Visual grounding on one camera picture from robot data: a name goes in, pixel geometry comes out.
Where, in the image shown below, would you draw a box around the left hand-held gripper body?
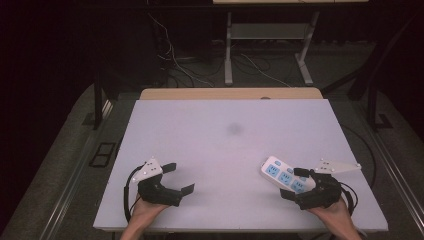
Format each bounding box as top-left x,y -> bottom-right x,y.
131,157 -> 184,208

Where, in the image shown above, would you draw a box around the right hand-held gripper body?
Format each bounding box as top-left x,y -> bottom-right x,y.
294,157 -> 363,211

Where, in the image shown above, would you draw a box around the white power strip blue sockets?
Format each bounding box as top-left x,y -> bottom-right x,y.
259,155 -> 317,195

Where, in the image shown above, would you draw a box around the person's left hand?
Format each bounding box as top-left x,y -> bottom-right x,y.
131,194 -> 171,224

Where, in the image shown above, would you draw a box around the person's right hand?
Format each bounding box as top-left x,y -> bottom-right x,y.
307,197 -> 352,225

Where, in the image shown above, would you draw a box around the white board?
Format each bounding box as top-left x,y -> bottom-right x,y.
92,98 -> 390,233

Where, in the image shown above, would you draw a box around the black metal stand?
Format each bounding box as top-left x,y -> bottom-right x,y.
81,71 -> 116,131
321,13 -> 424,133

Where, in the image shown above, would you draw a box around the wooden table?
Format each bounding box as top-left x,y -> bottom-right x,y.
138,87 -> 324,101

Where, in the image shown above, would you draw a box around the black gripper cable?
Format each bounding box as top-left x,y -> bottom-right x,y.
122,165 -> 148,224
337,181 -> 360,218

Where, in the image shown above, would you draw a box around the black floor cable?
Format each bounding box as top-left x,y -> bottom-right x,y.
339,123 -> 378,190

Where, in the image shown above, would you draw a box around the metal floor rail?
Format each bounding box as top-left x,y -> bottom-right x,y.
39,99 -> 114,240
358,108 -> 424,231

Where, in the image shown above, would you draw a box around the white floor cable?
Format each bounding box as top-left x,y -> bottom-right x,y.
239,53 -> 293,89
147,13 -> 215,89

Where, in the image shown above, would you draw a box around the grey metal desk frame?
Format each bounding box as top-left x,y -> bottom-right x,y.
223,11 -> 321,87

